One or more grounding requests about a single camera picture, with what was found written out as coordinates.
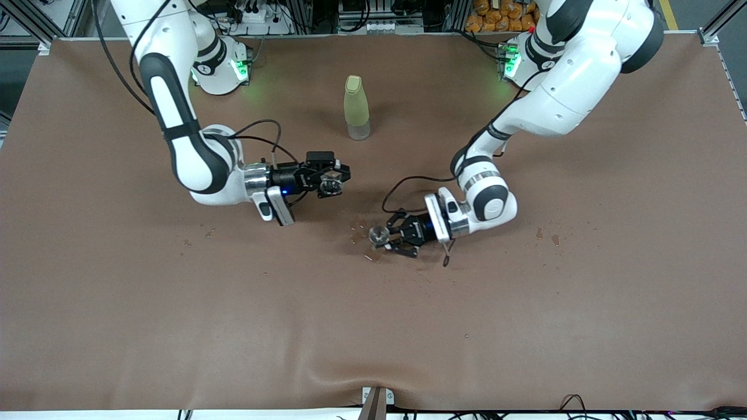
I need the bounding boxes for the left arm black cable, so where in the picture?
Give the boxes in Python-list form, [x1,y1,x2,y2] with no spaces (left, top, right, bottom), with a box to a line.
[382,174,462,268]

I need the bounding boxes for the brown table cover mat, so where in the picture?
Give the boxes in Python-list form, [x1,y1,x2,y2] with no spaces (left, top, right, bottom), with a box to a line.
[0,32,747,412]

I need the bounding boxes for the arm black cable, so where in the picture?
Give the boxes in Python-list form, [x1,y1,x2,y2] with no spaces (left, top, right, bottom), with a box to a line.
[90,0,310,208]
[382,174,462,268]

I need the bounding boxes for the white power strip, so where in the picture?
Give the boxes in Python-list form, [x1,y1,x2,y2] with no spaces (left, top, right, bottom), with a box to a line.
[225,5,292,37]

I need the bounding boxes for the clear glass measuring cup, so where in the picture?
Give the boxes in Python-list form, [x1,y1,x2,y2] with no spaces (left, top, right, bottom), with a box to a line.
[320,170,346,196]

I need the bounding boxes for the black cable bundle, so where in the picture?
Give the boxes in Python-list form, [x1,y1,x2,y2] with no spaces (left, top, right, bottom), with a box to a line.
[557,394,747,420]

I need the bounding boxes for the aluminium frame post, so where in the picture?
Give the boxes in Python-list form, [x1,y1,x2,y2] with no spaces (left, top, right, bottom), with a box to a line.
[698,0,747,46]
[0,0,59,56]

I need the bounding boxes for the yellow-green frosted bottle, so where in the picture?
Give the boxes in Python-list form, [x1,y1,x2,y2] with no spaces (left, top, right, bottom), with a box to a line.
[343,75,372,141]

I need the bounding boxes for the orange snack bags pile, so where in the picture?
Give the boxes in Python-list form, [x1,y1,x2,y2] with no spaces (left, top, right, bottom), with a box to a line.
[465,0,540,33]

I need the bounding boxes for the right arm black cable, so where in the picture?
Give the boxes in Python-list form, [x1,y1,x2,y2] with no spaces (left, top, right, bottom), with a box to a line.
[90,0,310,208]

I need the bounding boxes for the table edge bracket with post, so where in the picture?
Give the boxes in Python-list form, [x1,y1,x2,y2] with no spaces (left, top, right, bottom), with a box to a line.
[361,385,396,420]

